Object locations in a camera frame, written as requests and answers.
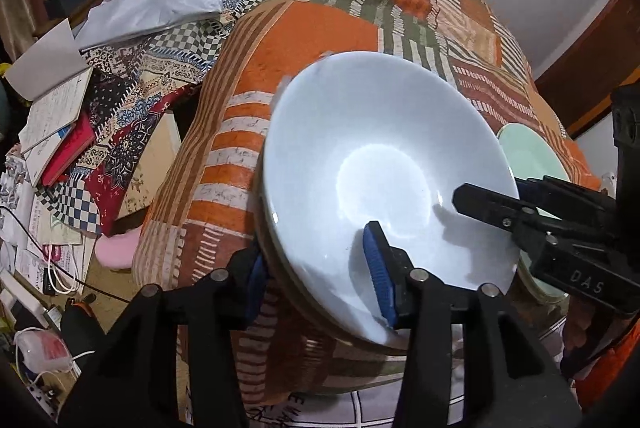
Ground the grey open notebook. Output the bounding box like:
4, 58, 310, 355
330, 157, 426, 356
5, 18, 96, 154

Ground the white bowl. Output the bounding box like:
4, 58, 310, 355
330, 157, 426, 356
260, 52, 521, 344

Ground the orange striped patchwork blanket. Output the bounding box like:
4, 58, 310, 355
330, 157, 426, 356
132, 0, 601, 414

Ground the red book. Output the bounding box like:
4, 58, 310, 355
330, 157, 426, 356
40, 113, 97, 188

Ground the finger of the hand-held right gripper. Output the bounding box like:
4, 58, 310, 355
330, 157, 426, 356
515, 175, 616, 229
452, 182, 566, 259

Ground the green plate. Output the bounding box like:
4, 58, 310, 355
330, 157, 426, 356
496, 122, 571, 306

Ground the wooden wardrobe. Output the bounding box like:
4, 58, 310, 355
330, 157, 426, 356
532, 0, 640, 139

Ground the pile of white papers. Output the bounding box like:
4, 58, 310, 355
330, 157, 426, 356
0, 148, 86, 299

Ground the white power strip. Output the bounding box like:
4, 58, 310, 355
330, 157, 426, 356
0, 268, 51, 329

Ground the white cable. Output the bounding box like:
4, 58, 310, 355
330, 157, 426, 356
45, 243, 87, 296

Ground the black floor cable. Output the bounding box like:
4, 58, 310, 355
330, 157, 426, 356
0, 205, 136, 304

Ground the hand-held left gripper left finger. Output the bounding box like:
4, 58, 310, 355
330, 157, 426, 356
57, 248, 273, 428

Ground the checkered patterned quilt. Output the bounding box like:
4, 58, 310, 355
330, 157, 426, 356
35, 0, 311, 239

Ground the pink slipper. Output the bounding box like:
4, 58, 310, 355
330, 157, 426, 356
95, 228, 146, 271

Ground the person's right hand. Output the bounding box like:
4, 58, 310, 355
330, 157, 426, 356
560, 295, 618, 379

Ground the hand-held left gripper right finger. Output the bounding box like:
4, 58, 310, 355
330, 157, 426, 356
362, 221, 583, 428

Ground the light blue cloth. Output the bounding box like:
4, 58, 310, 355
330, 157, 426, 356
75, 0, 226, 52

